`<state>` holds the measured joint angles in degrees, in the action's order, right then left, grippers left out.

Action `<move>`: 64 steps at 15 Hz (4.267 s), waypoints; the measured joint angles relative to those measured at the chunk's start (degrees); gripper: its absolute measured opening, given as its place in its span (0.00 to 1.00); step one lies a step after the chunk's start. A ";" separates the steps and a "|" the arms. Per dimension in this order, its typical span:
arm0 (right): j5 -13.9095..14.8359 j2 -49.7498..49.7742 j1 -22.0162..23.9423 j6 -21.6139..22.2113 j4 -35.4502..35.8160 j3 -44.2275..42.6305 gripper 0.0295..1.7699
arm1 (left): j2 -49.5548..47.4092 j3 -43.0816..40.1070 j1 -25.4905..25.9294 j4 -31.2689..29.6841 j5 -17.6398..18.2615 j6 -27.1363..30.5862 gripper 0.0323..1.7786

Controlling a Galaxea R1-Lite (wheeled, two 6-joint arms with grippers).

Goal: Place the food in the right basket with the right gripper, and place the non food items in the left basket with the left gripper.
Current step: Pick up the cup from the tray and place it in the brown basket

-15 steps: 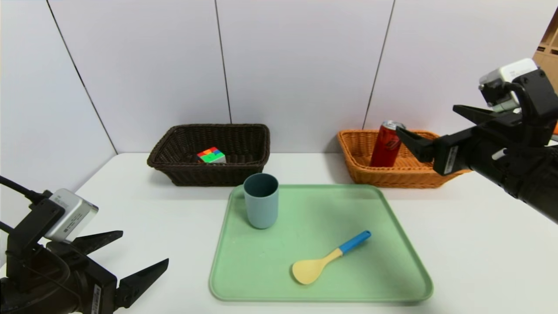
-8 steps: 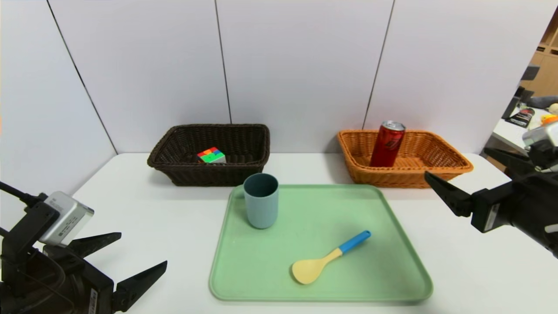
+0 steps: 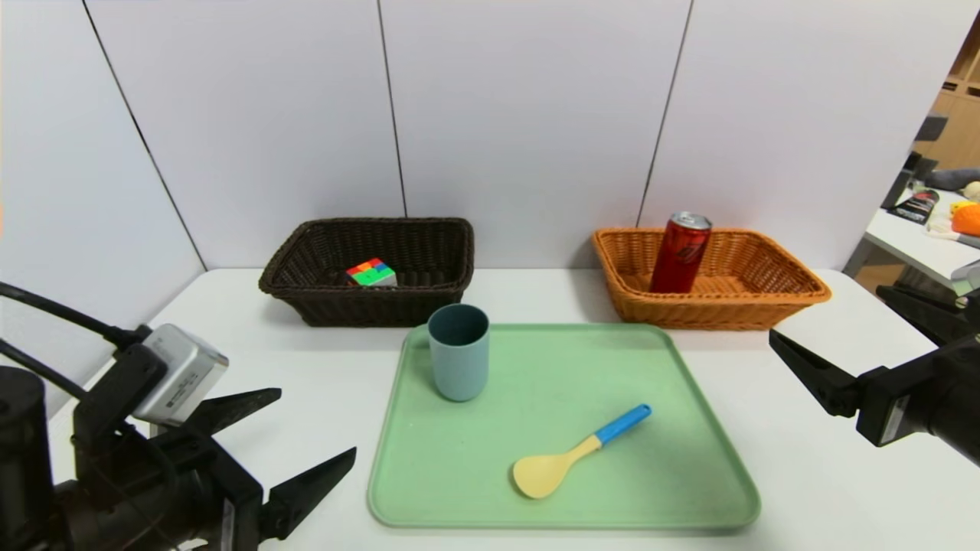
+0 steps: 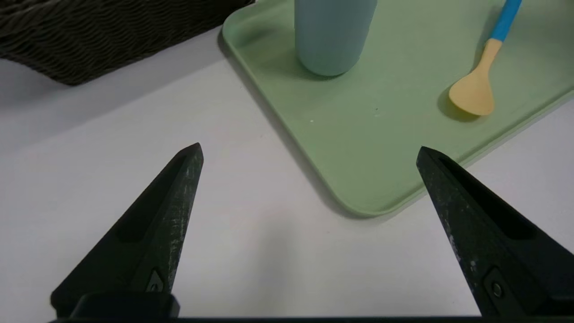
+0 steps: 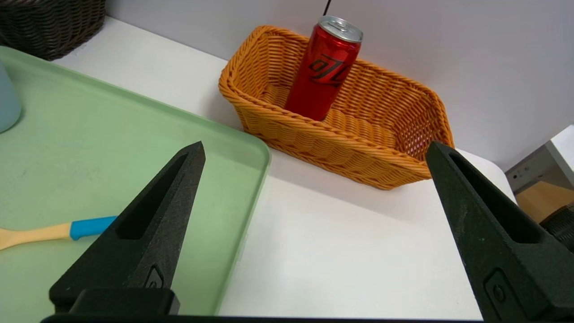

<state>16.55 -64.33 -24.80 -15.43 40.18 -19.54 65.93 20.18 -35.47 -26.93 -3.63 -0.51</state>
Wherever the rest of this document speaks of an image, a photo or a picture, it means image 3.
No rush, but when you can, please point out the black office chair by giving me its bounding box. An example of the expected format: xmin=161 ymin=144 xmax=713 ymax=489
xmin=880 ymin=113 xmax=950 ymax=211

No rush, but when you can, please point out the dark brown wicker basket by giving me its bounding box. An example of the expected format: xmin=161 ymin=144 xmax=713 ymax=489
xmin=258 ymin=217 xmax=475 ymax=328

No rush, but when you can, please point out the red soda can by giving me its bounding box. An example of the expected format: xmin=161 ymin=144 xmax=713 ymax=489
xmin=649 ymin=211 xmax=714 ymax=295

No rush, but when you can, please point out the grey plush toy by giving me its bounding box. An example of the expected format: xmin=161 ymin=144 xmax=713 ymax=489
xmin=925 ymin=168 xmax=980 ymax=192

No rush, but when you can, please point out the wooden shelf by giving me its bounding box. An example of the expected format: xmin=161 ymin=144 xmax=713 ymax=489
xmin=915 ymin=15 xmax=980 ymax=171

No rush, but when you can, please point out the orange wicker basket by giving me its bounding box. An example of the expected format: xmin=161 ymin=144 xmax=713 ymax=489
xmin=592 ymin=227 xmax=833 ymax=331

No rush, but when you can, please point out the multicoloured puzzle cube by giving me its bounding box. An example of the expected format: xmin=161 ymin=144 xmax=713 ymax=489
xmin=345 ymin=258 xmax=398 ymax=289

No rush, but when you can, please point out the beige spoon with blue handle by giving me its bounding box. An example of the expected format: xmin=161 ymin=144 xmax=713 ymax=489
xmin=511 ymin=404 xmax=654 ymax=501

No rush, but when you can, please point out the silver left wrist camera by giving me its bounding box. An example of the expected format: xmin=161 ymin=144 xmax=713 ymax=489
xmin=132 ymin=323 xmax=229 ymax=428

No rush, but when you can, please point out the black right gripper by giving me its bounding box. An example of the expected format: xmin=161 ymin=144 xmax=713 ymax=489
xmin=768 ymin=284 xmax=980 ymax=468

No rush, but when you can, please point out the white side table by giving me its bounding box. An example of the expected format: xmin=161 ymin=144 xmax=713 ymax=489
xmin=842 ymin=187 xmax=980 ymax=301

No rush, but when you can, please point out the light green plastic tray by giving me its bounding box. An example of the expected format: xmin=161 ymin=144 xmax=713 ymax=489
xmin=367 ymin=323 xmax=762 ymax=531

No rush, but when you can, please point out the black red box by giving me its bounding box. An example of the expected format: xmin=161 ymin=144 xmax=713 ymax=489
xmin=894 ymin=189 xmax=941 ymax=225

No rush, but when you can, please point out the blue-grey plastic cup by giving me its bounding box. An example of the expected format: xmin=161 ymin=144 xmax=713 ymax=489
xmin=427 ymin=304 xmax=492 ymax=403

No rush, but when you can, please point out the dark round bin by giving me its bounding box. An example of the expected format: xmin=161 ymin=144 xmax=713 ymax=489
xmin=887 ymin=266 xmax=958 ymax=345

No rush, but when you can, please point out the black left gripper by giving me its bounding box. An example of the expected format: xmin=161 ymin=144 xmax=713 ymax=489
xmin=82 ymin=387 xmax=358 ymax=551

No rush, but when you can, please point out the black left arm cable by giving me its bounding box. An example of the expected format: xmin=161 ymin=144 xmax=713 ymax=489
xmin=0 ymin=282 xmax=146 ymax=345

